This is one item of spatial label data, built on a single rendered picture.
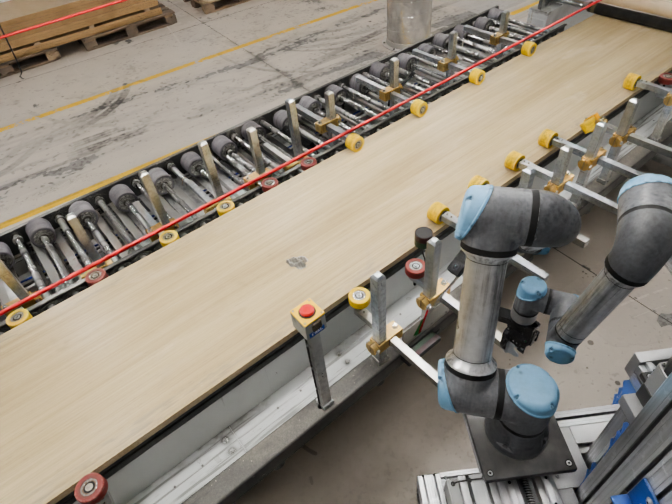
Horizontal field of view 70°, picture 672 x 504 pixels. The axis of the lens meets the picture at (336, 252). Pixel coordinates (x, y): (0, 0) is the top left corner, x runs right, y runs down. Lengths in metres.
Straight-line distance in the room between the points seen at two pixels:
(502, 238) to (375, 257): 0.94
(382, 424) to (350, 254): 0.95
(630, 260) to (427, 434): 1.55
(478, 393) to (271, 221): 1.24
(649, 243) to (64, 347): 1.77
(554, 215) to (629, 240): 0.21
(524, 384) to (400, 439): 1.35
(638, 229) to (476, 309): 0.36
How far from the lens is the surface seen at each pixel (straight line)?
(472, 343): 1.11
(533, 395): 1.17
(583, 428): 1.54
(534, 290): 1.46
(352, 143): 2.38
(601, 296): 1.25
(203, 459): 1.86
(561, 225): 1.02
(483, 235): 1.00
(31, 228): 2.65
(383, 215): 2.05
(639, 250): 1.16
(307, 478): 2.42
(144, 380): 1.74
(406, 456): 2.43
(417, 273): 1.82
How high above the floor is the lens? 2.26
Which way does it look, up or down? 45 degrees down
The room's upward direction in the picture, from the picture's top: 6 degrees counter-clockwise
